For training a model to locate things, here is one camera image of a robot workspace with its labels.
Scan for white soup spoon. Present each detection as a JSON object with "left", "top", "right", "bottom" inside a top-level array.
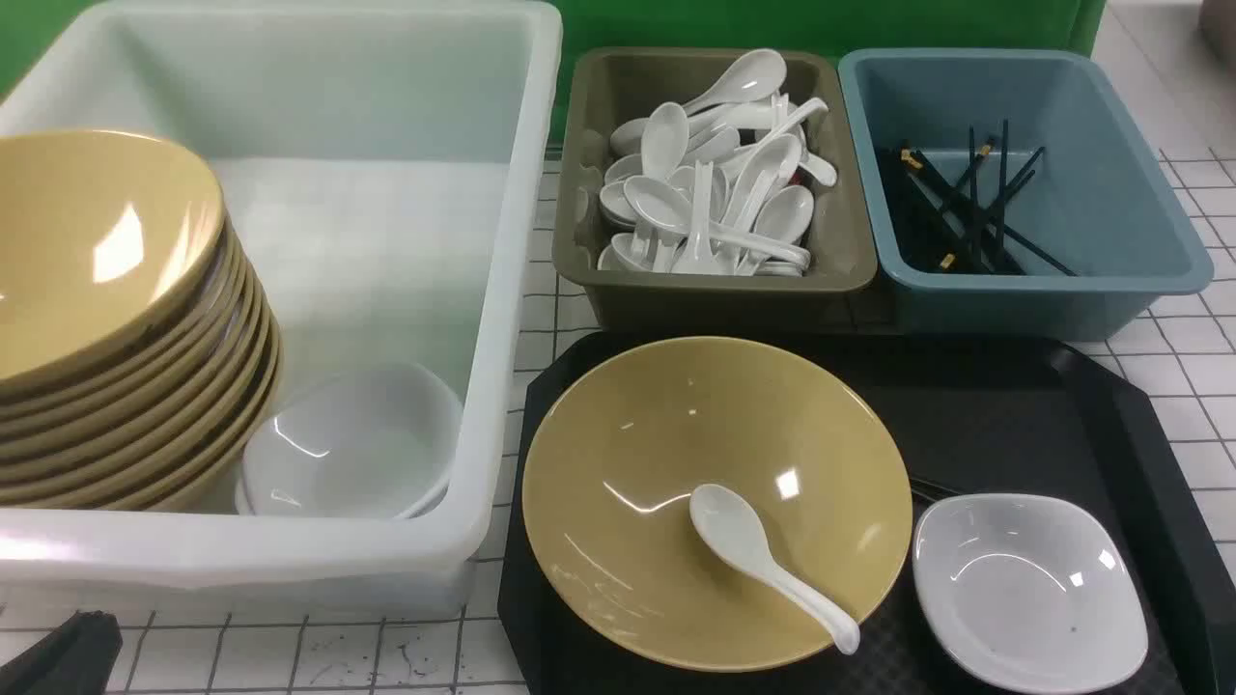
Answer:
[{"left": 688, "top": 484, "right": 860, "bottom": 655}]

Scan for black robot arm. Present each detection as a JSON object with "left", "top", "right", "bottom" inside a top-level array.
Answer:
[{"left": 1, "top": 611, "right": 124, "bottom": 694}]

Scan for yellow noodle bowl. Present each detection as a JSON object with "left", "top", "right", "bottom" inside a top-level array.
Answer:
[{"left": 522, "top": 336, "right": 913, "bottom": 673}]

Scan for black chopstick gold band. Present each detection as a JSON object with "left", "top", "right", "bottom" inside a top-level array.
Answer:
[{"left": 910, "top": 479, "right": 962, "bottom": 503}]

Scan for white dishes in tub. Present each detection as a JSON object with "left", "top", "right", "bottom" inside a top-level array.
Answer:
[{"left": 234, "top": 364, "right": 464, "bottom": 519}]

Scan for pile of white spoons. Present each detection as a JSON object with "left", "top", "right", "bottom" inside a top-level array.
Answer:
[{"left": 595, "top": 48, "right": 839, "bottom": 277}]

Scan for green backdrop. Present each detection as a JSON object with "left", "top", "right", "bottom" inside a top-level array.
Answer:
[{"left": 2, "top": 1, "right": 1104, "bottom": 158}]

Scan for olive green spoon bin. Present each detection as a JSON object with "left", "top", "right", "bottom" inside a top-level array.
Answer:
[{"left": 552, "top": 45, "right": 879, "bottom": 333}]

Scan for black serving tray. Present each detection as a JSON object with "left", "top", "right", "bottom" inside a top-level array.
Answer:
[{"left": 498, "top": 333, "right": 1234, "bottom": 694}]

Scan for black chopsticks in bin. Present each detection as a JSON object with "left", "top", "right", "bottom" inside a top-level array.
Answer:
[{"left": 875, "top": 120, "right": 1077, "bottom": 277}]

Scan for blue chopstick bin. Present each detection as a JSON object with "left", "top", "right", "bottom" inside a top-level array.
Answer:
[{"left": 838, "top": 47, "right": 1214, "bottom": 343}]

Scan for white square side dish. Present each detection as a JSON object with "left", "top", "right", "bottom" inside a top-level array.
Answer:
[{"left": 911, "top": 492, "right": 1149, "bottom": 694}]

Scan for stack of yellow bowls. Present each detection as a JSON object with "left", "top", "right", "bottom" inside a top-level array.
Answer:
[{"left": 1, "top": 130, "right": 283, "bottom": 512}]

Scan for large white plastic tub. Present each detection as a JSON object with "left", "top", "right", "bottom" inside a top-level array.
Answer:
[{"left": 2, "top": 1, "right": 562, "bottom": 620}]

